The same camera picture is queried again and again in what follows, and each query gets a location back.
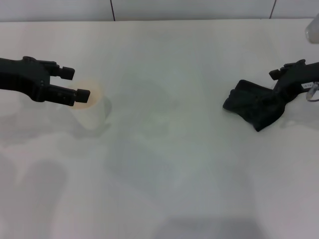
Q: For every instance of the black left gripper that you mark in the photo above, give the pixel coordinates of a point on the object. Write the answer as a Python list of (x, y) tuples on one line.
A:
[(22, 77)]

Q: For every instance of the white paper cup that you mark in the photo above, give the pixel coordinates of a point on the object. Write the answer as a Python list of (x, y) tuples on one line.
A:
[(96, 112)]

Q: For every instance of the dark blue rag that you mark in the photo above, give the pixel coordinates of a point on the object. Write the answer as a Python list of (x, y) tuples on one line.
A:
[(251, 107)]

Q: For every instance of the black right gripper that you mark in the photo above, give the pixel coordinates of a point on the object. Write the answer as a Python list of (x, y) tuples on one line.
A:
[(296, 77)]

